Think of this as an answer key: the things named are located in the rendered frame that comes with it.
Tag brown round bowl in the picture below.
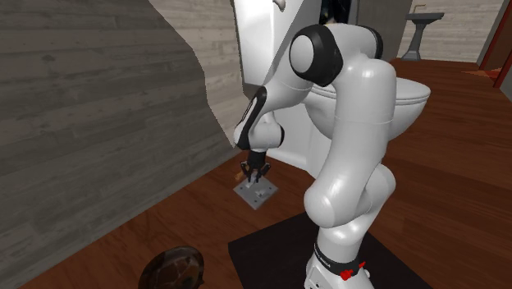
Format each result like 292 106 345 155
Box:
137 245 205 289

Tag grey square plate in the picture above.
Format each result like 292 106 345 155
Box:
233 176 280 211

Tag grey pedestal sink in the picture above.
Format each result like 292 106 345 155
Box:
400 4 446 62

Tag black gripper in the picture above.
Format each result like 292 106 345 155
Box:
239 149 272 183

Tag white toilet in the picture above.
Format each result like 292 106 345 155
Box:
231 0 432 181

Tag red-brown door frame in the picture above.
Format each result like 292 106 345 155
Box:
477 0 512 89

